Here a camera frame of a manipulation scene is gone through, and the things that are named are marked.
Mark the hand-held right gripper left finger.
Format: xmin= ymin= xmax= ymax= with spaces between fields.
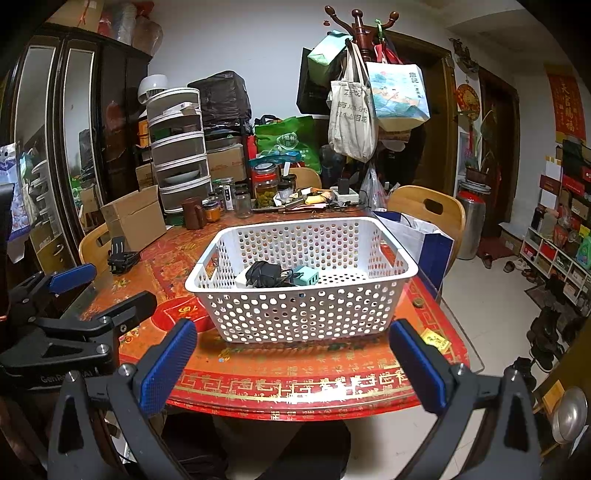
xmin=46 ymin=318 xmax=199 ymax=480

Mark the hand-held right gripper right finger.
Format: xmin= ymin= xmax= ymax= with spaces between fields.
xmin=389 ymin=318 xmax=543 ymax=480

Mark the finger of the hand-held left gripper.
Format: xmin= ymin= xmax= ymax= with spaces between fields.
xmin=34 ymin=291 xmax=158 ymax=344
xmin=9 ymin=262 xmax=99 ymax=303

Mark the black charger with cable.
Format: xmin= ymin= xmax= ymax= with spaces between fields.
xmin=245 ymin=261 xmax=296 ymax=288

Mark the white perforated plastic basket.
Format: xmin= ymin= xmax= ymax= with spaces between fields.
xmin=185 ymin=218 xmax=419 ymax=343

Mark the teal power adapter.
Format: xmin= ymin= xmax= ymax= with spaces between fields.
xmin=293 ymin=264 xmax=320 ymax=287

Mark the yellow paper card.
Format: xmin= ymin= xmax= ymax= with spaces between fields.
xmin=422 ymin=331 xmax=451 ymax=354

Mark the light wooden chair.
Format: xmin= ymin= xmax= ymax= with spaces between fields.
xmin=78 ymin=223 xmax=114 ymax=287

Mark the black plastic clip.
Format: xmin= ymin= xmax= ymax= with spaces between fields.
xmin=107 ymin=236 xmax=141 ymax=274

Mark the open brown cardboard box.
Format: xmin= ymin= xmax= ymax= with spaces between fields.
xmin=100 ymin=186 xmax=167 ymax=252

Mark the brown mug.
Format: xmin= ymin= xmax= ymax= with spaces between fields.
xmin=181 ymin=197 xmax=208 ymax=230

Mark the white and blue paper bag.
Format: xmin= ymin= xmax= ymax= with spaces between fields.
xmin=373 ymin=210 xmax=455 ymax=296

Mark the pair of black shoes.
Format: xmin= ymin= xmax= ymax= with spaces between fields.
xmin=526 ymin=307 xmax=571 ymax=372

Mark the dark mirrored wardrobe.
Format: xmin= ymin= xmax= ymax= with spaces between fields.
xmin=0 ymin=23 xmax=153 ymax=278

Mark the steel canister with red lid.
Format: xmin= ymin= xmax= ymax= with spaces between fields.
xmin=457 ymin=180 xmax=492 ymax=261

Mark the steel bowl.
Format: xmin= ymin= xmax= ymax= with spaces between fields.
xmin=551 ymin=387 xmax=588 ymax=445

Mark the white plastic drawer tower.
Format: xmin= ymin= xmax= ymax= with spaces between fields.
xmin=147 ymin=88 xmax=213 ymax=215

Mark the printed cardboard box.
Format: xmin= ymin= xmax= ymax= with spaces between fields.
xmin=206 ymin=144 xmax=247 ymax=183

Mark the white cube shelf unit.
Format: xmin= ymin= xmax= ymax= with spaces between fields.
xmin=519 ymin=203 xmax=591 ymax=296

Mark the red lid pickle jar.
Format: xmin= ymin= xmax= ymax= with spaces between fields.
xmin=253 ymin=164 xmax=281 ymax=208

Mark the clear plastic bag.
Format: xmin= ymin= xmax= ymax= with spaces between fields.
xmin=359 ymin=166 xmax=389 ymax=210

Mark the white round fan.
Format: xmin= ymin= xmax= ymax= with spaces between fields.
xmin=137 ymin=76 xmax=172 ymax=107

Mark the wooden chair backrest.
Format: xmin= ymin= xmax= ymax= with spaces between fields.
xmin=288 ymin=167 xmax=322 ymax=190

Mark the potted plant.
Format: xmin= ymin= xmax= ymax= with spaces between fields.
xmin=464 ymin=108 xmax=497 ymax=185

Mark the black covered appliance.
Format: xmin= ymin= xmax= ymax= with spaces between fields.
xmin=187 ymin=71 xmax=252 ymax=130

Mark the green shopping bag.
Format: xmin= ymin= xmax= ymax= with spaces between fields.
xmin=255 ymin=115 xmax=324 ymax=174

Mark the beige canvas tote bag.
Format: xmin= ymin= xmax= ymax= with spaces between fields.
xmin=328 ymin=41 xmax=379 ymax=162

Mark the landscape printed tote bag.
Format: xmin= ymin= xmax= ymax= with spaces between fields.
xmin=367 ymin=62 xmax=431 ymax=132

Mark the black paper bag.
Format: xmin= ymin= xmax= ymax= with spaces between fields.
xmin=296 ymin=47 xmax=333 ymax=116

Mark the green gift bag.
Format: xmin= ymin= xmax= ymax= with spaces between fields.
xmin=308 ymin=31 xmax=352 ymax=79

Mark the wooden coat rack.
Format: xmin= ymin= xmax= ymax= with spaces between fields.
xmin=323 ymin=6 xmax=400 ymax=185

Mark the wooden chair with handle hole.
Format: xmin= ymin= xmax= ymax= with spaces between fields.
xmin=387 ymin=185 xmax=466 ymax=259

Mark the round red wall ornament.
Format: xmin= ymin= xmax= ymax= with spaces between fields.
xmin=455 ymin=83 xmax=481 ymax=121

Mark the red wall poster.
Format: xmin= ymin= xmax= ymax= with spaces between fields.
xmin=547 ymin=74 xmax=580 ymax=144

